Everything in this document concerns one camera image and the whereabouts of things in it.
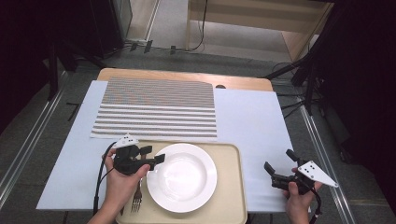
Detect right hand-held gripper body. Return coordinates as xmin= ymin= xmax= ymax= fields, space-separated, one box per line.
xmin=271 ymin=160 xmax=339 ymax=196

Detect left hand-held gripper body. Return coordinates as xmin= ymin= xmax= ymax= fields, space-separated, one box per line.
xmin=112 ymin=133 xmax=155 ymax=176

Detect white plate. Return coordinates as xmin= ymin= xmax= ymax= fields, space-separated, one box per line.
xmin=146 ymin=143 xmax=219 ymax=214

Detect wooden-handled fork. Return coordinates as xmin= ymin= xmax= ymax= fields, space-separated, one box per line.
xmin=130 ymin=152 xmax=148 ymax=214

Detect beige tray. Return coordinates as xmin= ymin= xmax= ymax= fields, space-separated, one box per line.
xmin=115 ymin=140 xmax=248 ymax=224

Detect person's left hand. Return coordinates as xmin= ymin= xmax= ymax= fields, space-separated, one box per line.
xmin=104 ymin=148 xmax=151 ymax=208

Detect person's right hand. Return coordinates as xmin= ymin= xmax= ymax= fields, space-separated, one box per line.
xmin=282 ymin=182 xmax=323 ymax=217

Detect striped placemat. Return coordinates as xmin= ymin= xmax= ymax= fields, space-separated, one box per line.
xmin=89 ymin=77 xmax=218 ymax=139

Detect light blue table mat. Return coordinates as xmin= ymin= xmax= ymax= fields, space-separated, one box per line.
xmin=35 ymin=79 xmax=312 ymax=214

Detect black metal stand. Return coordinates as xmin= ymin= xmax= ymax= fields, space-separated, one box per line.
xmin=262 ymin=0 xmax=344 ymax=117
xmin=46 ymin=38 xmax=106 ymax=102

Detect black cabinet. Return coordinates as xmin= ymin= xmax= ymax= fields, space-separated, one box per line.
xmin=88 ymin=0 xmax=134 ymax=59

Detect light wooden shelf unit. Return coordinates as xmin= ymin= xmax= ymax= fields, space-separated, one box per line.
xmin=185 ymin=0 xmax=335 ymax=62

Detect metal floor rail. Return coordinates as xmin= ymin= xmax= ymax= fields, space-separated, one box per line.
xmin=295 ymin=92 xmax=358 ymax=224
xmin=0 ymin=71 xmax=68 ymax=209

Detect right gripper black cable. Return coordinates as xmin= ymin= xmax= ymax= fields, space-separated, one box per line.
xmin=306 ymin=183 xmax=323 ymax=224

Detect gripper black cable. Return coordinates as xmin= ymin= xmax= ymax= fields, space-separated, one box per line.
xmin=92 ymin=141 xmax=118 ymax=217
xmin=306 ymin=183 xmax=323 ymax=224

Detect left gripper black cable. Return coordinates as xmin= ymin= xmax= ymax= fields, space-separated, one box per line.
xmin=92 ymin=141 xmax=118 ymax=217

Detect black floor cables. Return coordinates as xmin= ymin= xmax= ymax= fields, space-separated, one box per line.
xmin=272 ymin=62 xmax=312 ymax=119

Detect hanging black cable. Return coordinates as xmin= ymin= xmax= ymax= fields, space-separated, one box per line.
xmin=190 ymin=0 xmax=209 ymax=52

